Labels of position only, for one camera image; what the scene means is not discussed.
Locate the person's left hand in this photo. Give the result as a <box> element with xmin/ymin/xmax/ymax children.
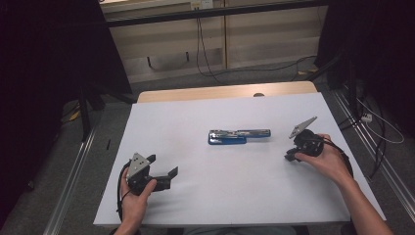
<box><xmin>118</xmin><ymin>174</ymin><xmax>159</xmax><ymax>229</ymax></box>

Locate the white cable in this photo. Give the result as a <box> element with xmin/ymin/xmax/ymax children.
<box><xmin>355</xmin><ymin>97</ymin><xmax>405</xmax><ymax>145</ymax></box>

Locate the blue stapler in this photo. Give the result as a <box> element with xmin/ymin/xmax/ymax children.
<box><xmin>207</xmin><ymin>128</ymin><xmax>272</xmax><ymax>146</ymax></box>

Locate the black cable bundle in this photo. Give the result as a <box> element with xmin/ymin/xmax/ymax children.
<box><xmin>337</xmin><ymin>94</ymin><xmax>388</xmax><ymax>180</ymax></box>

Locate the black metal bar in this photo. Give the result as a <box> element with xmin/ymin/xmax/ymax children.
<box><xmin>105</xmin><ymin>0</ymin><xmax>329</xmax><ymax>28</ymax></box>

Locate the long black floor cable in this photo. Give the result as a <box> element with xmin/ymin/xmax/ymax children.
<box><xmin>208</xmin><ymin>54</ymin><xmax>318</xmax><ymax>79</ymax></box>

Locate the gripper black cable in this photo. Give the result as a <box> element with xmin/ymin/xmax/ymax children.
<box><xmin>321</xmin><ymin>136</ymin><xmax>355</xmax><ymax>179</ymax></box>
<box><xmin>115</xmin><ymin>162</ymin><xmax>131</xmax><ymax>223</ymax></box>

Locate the aluminium floor rail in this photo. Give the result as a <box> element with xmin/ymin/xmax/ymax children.
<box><xmin>331</xmin><ymin>90</ymin><xmax>415</xmax><ymax>214</ymax></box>
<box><xmin>43</xmin><ymin>128</ymin><xmax>97</xmax><ymax>235</ymax></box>

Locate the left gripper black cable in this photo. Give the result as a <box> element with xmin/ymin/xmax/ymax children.
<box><xmin>115</xmin><ymin>162</ymin><xmax>131</xmax><ymax>223</ymax></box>

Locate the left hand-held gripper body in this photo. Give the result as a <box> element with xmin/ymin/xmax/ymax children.
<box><xmin>125</xmin><ymin>152</ymin><xmax>156</xmax><ymax>197</ymax></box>

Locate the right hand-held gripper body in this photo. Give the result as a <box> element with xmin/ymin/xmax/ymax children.
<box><xmin>288</xmin><ymin>116</ymin><xmax>326</xmax><ymax>156</ymax></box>

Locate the person's right hand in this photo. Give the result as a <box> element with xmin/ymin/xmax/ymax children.
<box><xmin>294</xmin><ymin>132</ymin><xmax>355</xmax><ymax>188</ymax></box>

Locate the black metal stand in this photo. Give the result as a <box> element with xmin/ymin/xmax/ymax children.
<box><xmin>77</xmin><ymin>85</ymin><xmax>136</xmax><ymax>142</ymax></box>
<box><xmin>304</xmin><ymin>52</ymin><xmax>360</xmax><ymax>123</ymax></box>

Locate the vertical wall trim strip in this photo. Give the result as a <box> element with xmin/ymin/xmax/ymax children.
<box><xmin>222</xmin><ymin>0</ymin><xmax>229</xmax><ymax>70</ymax></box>

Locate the light wooden table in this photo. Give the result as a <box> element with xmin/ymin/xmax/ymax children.
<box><xmin>136</xmin><ymin>80</ymin><xmax>319</xmax><ymax>104</ymax></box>

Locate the black curtain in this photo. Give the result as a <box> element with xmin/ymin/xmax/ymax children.
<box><xmin>314</xmin><ymin>0</ymin><xmax>415</xmax><ymax>140</ymax></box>
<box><xmin>0</xmin><ymin>0</ymin><xmax>133</xmax><ymax>226</ymax></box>

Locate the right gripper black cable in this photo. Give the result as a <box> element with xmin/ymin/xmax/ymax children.
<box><xmin>321</xmin><ymin>136</ymin><xmax>355</xmax><ymax>179</ymax></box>

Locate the black wall cable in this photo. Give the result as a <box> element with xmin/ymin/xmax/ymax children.
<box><xmin>195</xmin><ymin>9</ymin><xmax>216</xmax><ymax>80</ymax></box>
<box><xmin>198</xmin><ymin>16</ymin><xmax>226</xmax><ymax>85</ymax></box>

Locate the white wall socket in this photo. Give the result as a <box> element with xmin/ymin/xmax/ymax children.
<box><xmin>190</xmin><ymin>0</ymin><xmax>214</xmax><ymax>11</ymax></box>

